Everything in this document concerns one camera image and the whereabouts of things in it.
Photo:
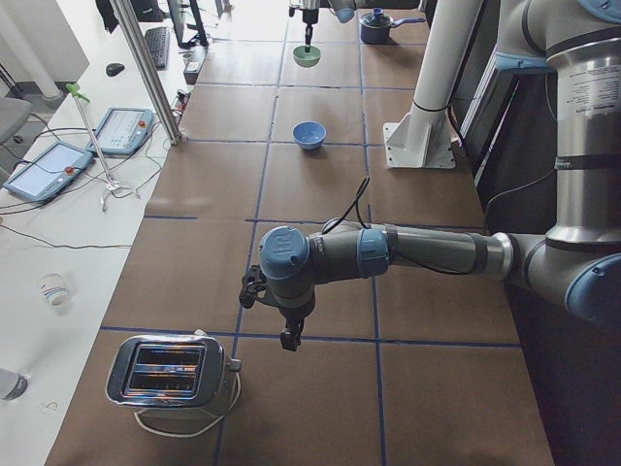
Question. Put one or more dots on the aluminium frame post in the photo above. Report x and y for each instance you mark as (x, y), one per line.
(130, 27)

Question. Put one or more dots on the teach pendant tablet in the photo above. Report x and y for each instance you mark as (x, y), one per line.
(122, 131)
(50, 172)

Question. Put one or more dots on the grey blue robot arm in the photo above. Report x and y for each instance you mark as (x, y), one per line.
(343, 10)
(575, 264)

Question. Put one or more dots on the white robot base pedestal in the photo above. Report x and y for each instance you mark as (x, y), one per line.
(421, 140)

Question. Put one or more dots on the blue saucepan with lid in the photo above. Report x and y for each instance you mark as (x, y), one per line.
(376, 26)

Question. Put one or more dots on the small tripod stand green top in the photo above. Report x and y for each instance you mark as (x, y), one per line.
(112, 184)

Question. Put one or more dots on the black computer mouse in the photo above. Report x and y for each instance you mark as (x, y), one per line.
(113, 69)

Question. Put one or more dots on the green bowl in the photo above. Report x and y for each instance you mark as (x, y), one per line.
(306, 56)

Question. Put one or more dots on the near teach pendant tablet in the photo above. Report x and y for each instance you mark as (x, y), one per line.
(50, 172)

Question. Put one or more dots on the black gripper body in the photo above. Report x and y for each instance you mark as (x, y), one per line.
(309, 16)
(294, 316)

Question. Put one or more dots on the chrome toaster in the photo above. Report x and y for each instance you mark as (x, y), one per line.
(173, 372)

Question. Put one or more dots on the far teach pendant tablet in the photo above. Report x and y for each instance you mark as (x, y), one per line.
(122, 131)

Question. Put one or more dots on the paper cup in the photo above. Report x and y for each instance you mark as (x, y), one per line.
(54, 289)

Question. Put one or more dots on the black keyboard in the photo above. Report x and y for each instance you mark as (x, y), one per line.
(158, 42)

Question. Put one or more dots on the black monitor stand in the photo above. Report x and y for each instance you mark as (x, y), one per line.
(188, 24)

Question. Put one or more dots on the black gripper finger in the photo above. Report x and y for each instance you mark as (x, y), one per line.
(308, 37)
(290, 335)
(253, 285)

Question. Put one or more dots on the blue bowl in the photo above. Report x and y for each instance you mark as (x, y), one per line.
(309, 135)

